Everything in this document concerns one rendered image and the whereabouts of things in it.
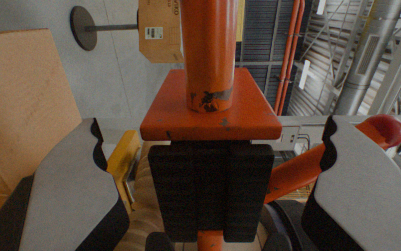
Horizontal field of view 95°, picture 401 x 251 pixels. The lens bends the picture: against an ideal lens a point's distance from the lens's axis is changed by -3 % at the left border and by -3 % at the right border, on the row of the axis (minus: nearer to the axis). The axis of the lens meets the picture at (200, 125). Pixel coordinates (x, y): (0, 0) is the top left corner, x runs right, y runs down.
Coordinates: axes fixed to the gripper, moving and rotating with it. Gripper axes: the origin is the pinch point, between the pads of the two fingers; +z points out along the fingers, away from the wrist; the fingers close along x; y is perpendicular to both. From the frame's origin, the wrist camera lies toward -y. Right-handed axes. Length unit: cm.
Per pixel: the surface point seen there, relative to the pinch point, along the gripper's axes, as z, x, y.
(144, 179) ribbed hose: 2.0, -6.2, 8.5
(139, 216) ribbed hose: -1.6, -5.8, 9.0
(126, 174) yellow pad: 7.2, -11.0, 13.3
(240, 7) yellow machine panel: 727, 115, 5
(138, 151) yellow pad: 11.9, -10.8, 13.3
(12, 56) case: 13.2, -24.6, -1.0
